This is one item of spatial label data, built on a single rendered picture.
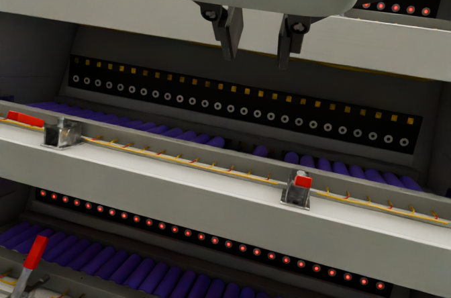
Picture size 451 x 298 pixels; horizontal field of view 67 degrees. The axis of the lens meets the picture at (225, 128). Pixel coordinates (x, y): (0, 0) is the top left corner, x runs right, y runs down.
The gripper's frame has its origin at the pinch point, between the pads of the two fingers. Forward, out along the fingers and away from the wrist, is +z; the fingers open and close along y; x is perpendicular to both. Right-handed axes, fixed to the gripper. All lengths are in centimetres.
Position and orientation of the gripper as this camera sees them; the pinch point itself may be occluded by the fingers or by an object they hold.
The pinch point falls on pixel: (259, 29)
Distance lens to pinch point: 23.3
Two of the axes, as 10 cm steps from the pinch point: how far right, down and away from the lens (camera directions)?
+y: 9.6, 2.0, -1.8
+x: 2.5, -9.2, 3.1
